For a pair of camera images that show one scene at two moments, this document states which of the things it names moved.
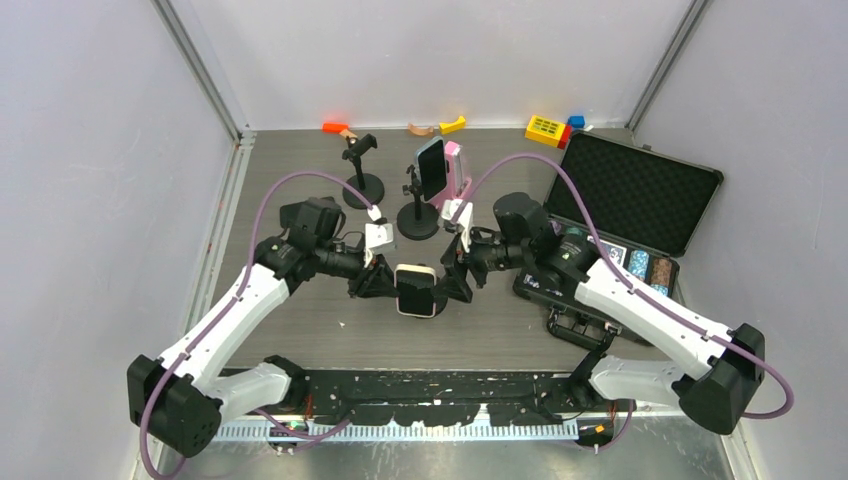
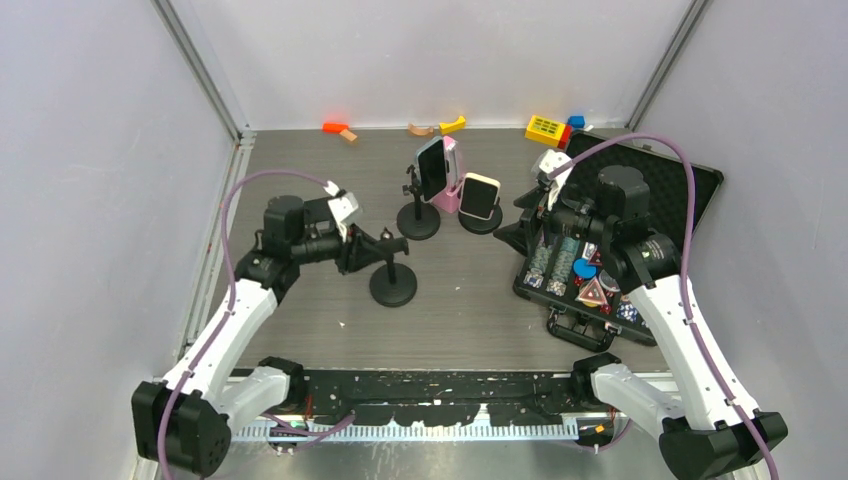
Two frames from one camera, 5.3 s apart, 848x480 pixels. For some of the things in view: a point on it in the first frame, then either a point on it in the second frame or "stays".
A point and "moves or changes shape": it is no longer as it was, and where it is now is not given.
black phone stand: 441,303 moves or changes shape
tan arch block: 420,131 stays
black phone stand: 369,186 -> 393,284
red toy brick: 565,137 stays
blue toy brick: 576,121 stays
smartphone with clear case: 431,168 stays
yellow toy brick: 544,130 stays
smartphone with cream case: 416,285 -> 478,196
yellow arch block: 448,127 stays
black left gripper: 378,280 -> 357,251
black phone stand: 418,220 stays
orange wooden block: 334,127 stays
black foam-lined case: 630,210 stays
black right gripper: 455,285 -> 521,236
